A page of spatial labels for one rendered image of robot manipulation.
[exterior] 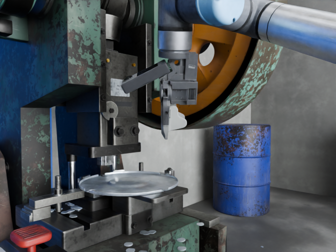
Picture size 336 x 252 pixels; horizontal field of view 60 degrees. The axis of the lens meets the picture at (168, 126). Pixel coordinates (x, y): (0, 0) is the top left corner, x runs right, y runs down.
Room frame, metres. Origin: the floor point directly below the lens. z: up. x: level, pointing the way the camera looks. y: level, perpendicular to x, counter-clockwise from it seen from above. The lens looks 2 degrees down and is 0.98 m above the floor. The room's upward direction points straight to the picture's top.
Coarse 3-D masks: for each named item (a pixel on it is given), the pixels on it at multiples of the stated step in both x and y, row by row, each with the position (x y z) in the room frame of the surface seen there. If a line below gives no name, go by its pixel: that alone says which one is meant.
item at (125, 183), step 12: (84, 180) 0.88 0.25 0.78; (96, 180) 0.88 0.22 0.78; (108, 180) 0.88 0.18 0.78; (120, 180) 0.85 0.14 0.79; (132, 180) 0.85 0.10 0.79; (144, 180) 0.85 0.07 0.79; (156, 180) 0.88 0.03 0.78; (168, 180) 0.88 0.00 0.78; (96, 192) 0.73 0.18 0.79; (108, 192) 0.74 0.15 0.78; (120, 192) 0.74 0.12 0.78; (132, 192) 0.74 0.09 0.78; (144, 192) 0.73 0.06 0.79; (156, 192) 0.74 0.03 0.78
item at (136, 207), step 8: (160, 192) 0.75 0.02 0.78; (168, 192) 0.75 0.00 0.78; (176, 192) 0.75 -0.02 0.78; (184, 192) 0.78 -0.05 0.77; (112, 200) 0.84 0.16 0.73; (120, 200) 0.81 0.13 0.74; (128, 200) 0.79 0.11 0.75; (136, 200) 0.81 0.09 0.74; (144, 200) 0.71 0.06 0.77; (152, 200) 0.70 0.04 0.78; (160, 200) 0.71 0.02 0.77; (112, 208) 0.84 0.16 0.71; (120, 208) 0.81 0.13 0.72; (128, 208) 0.79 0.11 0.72; (136, 208) 0.81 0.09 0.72; (144, 208) 0.83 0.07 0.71; (128, 216) 0.79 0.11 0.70; (136, 216) 0.81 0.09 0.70; (144, 216) 0.83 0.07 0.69; (128, 224) 0.79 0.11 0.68; (136, 224) 0.80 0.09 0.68; (144, 224) 0.83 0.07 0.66; (128, 232) 0.79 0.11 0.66
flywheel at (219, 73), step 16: (192, 32) 1.16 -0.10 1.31; (208, 32) 1.11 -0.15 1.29; (224, 32) 1.06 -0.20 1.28; (192, 48) 1.16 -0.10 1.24; (224, 48) 1.06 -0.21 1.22; (240, 48) 0.98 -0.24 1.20; (208, 64) 1.11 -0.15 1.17; (224, 64) 1.02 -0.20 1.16; (240, 64) 0.98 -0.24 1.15; (208, 80) 1.11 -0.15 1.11; (224, 80) 1.02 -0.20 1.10; (208, 96) 1.07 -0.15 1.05; (224, 96) 1.06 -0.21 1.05; (160, 112) 1.23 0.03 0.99; (192, 112) 1.12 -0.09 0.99; (208, 112) 1.17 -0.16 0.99
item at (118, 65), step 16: (112, 64) 0.87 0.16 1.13; (128, 64) 0.91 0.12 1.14; (112, 80) 0.87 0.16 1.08; (112, 96) 0.87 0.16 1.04; (128, 96) 0.91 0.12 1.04; (80, 112) 0.90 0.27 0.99; (96, 112) 0.84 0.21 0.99; (112, 112) 0.84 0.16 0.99; (128, 112) 0.91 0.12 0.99; (80, 128) 0.90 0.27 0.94; (96, 128) 0.84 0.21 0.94; (112, 128) 0.84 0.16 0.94; (128, 128) 0.87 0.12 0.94; (96, 144) 0.84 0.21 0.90; (112, 144) 0.84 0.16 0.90
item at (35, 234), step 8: (16, 232) 0.54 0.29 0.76; (24, 232) 0.54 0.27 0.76; (32, 232) 0.54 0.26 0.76; (40, 232) 0.54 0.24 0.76; (48, 232) 0.54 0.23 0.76; (16, 240) 0.52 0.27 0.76; (24, 240) 0.51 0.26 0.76; (32, 240) 0.52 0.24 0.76; (40, 240) 0.53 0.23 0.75; (48, 240) 0.54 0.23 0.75; (32, 248) 0.54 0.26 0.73
